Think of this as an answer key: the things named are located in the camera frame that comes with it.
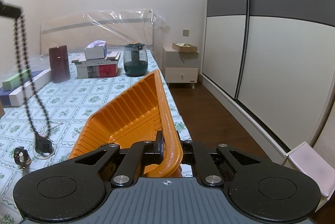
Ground orange plastic tray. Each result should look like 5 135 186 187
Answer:
70 70 183 178

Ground reddish brown bead necklace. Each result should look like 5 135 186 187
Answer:
12 13 52 138

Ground small dark red bead bracelet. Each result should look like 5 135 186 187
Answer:
13 146 32 170

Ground dark brown cylindrical canister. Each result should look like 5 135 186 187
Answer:
49 45 70 83

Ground green box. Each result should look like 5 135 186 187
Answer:
2 69 30 91

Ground white and blue long box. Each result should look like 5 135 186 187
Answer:
1 69 51 107

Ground white bedside cabinet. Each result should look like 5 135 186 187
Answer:
162 47 199 89

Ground white tissue box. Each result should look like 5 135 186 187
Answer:
84 40 107 60

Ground floral tablecloth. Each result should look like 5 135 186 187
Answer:
0 49 193 224

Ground plastic wrapped headboard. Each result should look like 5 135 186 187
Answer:
25 9 168 68

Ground wooden tray on cabinet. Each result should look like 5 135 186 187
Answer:
172 43 198 53

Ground white chair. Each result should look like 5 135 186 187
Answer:
281 142 335 210

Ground sliding wardrobe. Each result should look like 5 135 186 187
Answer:
201 0 334 162

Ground wall socket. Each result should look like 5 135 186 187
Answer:
182 29 190 37

